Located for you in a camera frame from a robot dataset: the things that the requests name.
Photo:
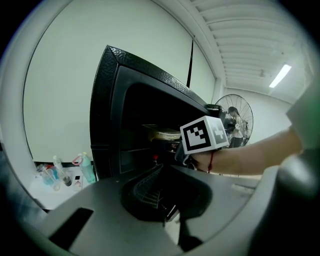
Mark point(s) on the long ceiling light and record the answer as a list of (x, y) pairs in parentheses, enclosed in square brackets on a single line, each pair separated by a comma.
[(280, 76)]

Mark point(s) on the bottle with pink lid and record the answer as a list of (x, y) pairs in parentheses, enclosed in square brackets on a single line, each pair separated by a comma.
[(77, 160)]

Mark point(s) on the red and white packet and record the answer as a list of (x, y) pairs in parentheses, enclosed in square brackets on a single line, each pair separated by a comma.
[(45, 167)]

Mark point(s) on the black standing floor fan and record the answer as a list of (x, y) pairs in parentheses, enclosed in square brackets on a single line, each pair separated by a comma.
[(246, 117)]

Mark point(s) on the tall clear plastic bottle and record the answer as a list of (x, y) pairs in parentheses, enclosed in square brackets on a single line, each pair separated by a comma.
[(58, 166)]

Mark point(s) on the blue plastic cup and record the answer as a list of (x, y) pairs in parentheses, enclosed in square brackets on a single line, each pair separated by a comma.
[(48, 178)]

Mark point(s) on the clear plastic cup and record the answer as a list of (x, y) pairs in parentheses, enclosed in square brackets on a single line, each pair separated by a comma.
[(56, 185)]

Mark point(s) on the cup with dark drink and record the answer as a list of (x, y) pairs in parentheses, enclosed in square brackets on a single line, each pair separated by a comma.
[(67, 180)]

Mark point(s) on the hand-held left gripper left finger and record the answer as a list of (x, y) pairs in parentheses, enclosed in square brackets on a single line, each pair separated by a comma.
[(112, 225)]

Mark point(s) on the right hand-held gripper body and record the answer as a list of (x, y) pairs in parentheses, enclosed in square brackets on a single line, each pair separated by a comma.
[(197, 135)]

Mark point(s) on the cola bottle with red cap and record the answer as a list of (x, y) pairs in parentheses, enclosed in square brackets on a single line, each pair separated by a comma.
[(155, 158)]

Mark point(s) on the green plastic bottle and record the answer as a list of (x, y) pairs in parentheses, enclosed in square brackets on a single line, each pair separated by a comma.
[(88, 167)]

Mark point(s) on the black mini fridge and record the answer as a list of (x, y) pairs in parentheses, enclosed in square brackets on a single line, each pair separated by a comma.
[(105, 100)]

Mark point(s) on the person's right forearm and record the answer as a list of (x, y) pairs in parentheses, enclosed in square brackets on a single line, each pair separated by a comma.
[(250, 157)]

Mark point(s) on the beige rectangular tray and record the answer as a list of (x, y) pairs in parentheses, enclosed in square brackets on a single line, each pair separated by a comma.
[(165, 135)]

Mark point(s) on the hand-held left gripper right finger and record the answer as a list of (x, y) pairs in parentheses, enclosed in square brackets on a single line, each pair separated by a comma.
[(230, 212)]

